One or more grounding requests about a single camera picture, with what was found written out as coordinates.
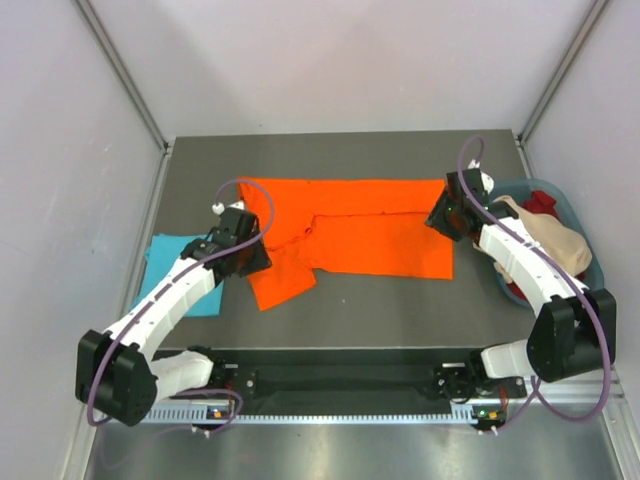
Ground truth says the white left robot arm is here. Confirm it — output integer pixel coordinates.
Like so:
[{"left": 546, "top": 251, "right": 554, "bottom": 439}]
[{"left": 75, "top": 201, "right": 271, "bottom": 426}]

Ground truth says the folded light blue t-shirt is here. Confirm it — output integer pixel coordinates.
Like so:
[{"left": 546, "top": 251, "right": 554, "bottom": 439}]
[{"left": 132, "top": 234, "right": 224, "bottom": 317}]

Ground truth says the blue plastic laundry basket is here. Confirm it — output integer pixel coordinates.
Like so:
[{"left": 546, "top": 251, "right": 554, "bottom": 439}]
[{"left": 483, "top": 177, "right": 605, "bottom": 306}]

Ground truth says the orange t-shirt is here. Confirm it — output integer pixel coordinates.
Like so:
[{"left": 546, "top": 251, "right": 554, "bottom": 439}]
[{"left": 238, "top": 178, "right": 454, "bottom": 311}]

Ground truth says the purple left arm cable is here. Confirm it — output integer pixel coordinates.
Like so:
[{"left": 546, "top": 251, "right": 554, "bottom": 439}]
[{"left": 87, "top": 179, "right": 277, "bottom": 436}]

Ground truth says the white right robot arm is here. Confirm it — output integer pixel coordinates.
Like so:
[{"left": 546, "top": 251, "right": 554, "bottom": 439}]
[{"left": 425, "top": 168, "right": 616, "bottom": 396}]

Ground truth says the dark red t-shirt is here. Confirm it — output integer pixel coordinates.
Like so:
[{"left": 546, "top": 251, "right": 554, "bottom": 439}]
[{"left": 507, "top": 189, "right": 589, "bottom": 301}]

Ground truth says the beige t-shirt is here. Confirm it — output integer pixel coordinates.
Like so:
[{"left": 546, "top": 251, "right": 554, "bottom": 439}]
[{"left": 487, "top": 195, "right": 593, "bottom": 284}]

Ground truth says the grey slotted cable duct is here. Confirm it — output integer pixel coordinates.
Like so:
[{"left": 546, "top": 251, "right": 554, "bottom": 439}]
[{"left": 140, "top": 401, "right": 506, "bottom": 425}]

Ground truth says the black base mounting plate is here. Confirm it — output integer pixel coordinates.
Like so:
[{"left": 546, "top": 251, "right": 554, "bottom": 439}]
[{"left": 168, "top": 347, "right": 527, "bottom": 415}]

